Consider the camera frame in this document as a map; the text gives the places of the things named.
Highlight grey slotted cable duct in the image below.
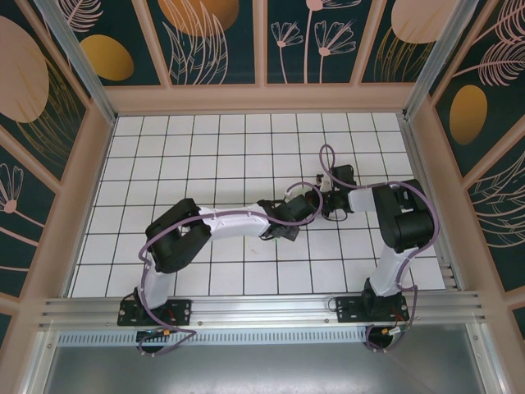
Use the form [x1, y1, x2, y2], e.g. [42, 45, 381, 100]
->
[57, 331, 370, 346]

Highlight yellow connector power lead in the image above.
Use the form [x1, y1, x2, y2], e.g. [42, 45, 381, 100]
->
[137, 326, 181, 340]
[381, 307, 411, 336]

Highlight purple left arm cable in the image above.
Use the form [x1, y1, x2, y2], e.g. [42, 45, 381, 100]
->
[138, 182, 324, 358]

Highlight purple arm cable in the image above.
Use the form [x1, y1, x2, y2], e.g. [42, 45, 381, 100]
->
[318, 143, 442, 354]
[138, 182, 324, 358]

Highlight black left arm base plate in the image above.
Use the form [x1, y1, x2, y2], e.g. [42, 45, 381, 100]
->
[117, 298, 193, 328]

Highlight aluminium side rail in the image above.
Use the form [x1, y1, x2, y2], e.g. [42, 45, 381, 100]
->
[399, 112, 467, 293]

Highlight grey metal panel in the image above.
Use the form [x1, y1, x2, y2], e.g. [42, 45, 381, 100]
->
[34, 323, 500, 394]

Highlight long aluminium mounting rail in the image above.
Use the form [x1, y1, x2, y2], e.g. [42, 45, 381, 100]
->
[39, 290, 491, 329]

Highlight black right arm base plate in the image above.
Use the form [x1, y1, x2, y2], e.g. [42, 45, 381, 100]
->
[335, 295, 409, 325]

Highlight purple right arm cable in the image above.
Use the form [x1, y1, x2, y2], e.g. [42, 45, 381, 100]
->
[318, 143, 442, 354]

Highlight aluminium frame post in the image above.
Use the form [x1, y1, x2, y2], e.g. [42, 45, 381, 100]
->
[32, 0, 118, 124]
[404, 0, 480, 120]

